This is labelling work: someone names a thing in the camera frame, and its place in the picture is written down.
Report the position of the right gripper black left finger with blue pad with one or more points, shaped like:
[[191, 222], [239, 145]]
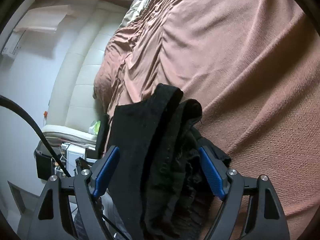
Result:
[[52, 217]]

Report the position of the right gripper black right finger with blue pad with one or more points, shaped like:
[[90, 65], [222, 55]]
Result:
[[265, 217]]

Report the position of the black pants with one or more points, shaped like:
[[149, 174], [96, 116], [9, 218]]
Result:
[[159, 188]]

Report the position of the white nightstand left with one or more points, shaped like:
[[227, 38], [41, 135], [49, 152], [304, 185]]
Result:
[[72, 152]]

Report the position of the black folded clothes stack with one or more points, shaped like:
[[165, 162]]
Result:
[[102, 135]]

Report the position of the green tissue pack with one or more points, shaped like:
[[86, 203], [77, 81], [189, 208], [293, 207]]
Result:
[[94, 127]]

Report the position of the cream padded headboard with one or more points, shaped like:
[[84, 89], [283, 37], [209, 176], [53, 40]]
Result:
[[72, 109]]

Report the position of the brown bed cover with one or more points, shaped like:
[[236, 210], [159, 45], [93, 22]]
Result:
[[253, 65]]

